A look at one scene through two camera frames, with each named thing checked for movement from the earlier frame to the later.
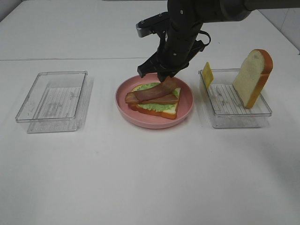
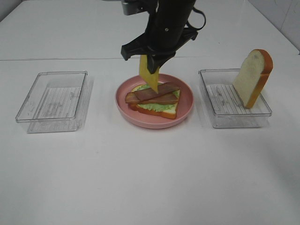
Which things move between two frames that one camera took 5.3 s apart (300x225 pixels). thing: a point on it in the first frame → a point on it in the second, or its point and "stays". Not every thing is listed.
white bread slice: (254, 71) stays
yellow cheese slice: (207, 75) → (152, 79)
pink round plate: (184, 106) stays
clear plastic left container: (57, 101) stays
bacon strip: (171, 99) stays
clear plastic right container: (226, 108) stays
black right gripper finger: (162, 74) → (155, 61)
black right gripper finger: (150, 65) → (138, 45)
